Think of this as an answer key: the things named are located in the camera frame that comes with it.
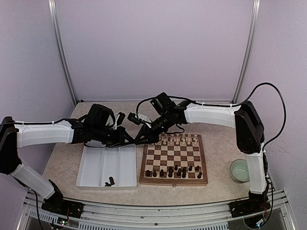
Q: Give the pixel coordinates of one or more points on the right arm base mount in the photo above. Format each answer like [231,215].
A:
[254,204]

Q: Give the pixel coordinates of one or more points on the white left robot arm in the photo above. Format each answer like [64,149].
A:
[99,124]

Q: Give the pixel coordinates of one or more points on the pale green glass bowl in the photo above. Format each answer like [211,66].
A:
[239,171]

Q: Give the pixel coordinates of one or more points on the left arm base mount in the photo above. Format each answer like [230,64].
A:
[57,204]

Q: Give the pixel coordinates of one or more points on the dark chess pieces lower pile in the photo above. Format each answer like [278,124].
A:
[111,182]

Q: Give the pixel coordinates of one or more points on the aluminium front rail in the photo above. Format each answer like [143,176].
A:
[210,216]

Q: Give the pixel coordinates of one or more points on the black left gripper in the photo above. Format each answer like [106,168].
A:
[120,140]

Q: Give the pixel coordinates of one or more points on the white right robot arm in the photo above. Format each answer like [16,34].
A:
[243,118]

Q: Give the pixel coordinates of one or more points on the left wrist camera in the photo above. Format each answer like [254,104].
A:
[119,119]

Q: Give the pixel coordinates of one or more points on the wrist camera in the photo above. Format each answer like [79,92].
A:
[139,119]
[119,119]

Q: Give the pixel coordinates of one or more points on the row of white chess pieces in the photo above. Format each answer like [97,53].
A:
[182,139]

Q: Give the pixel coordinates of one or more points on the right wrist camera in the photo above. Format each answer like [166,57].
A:
[139,119]

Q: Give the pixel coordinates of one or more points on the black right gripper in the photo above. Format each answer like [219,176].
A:
[151,137]

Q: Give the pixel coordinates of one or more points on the right aluminium corner post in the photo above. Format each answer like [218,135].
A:
[248,49]

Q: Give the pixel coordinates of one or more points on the aluminium corner post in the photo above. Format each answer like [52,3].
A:
[248,49]
[60,48]

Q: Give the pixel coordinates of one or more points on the wooden chess board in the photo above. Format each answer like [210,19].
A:
[157,157]

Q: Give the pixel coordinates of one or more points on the left aluminium corner post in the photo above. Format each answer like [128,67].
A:
[60,48]

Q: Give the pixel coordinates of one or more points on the white plastic divided tray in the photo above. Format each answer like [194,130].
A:
[98,164]

